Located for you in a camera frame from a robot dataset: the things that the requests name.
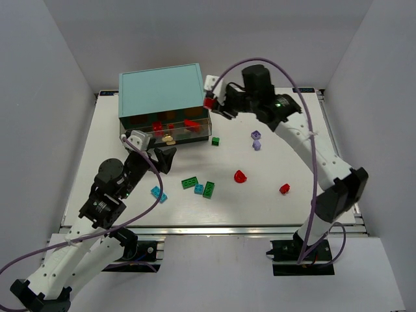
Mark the small green lego cube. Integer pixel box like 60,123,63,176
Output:
211,137,220,146

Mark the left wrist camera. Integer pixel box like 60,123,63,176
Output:
120,130,151,151

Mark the red arch lego piece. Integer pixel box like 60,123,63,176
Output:
233,170,247,183

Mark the purple lego brick lower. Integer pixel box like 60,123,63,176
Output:
252,140,261,151

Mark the teal drawer cabinet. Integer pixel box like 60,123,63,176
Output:
118,63,210,126

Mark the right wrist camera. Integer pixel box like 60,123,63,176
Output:
203,75,227,105

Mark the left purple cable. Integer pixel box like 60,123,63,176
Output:
0,138,163,311

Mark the purple lego brick upper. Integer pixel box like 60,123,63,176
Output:
250,130,261,140

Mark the small cyan lego brick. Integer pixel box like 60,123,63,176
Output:
194,184,204,195

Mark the long cyan lego brick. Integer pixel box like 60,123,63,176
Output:
151,186,168,203

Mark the red long lego brick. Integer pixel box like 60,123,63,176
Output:
183,119,202,133

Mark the purple lego brick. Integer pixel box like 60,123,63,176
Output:
252,140,261,151
250,130,261,140

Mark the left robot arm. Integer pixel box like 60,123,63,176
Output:
10,136,177,311

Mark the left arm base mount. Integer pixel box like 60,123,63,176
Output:
101,227,164,273

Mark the green long lego brick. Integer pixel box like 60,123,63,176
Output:
181,176,198,189

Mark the small red lego brick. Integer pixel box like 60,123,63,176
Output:
279,183,291,194

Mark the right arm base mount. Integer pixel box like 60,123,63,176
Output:
265,239,335,277

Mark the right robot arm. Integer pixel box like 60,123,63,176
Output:
203,64,369,249

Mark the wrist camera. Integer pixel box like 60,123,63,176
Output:
203,75,227,105
120,130,151,151

